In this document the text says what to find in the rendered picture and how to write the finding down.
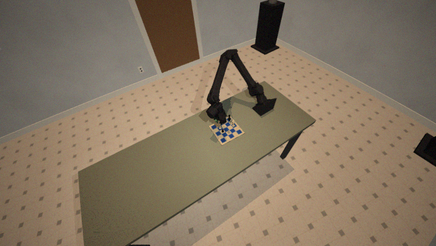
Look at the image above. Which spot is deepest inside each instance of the blue and cream checkered board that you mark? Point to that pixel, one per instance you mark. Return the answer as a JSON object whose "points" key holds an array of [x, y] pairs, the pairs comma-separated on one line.
{"points": [[224, 137]]}

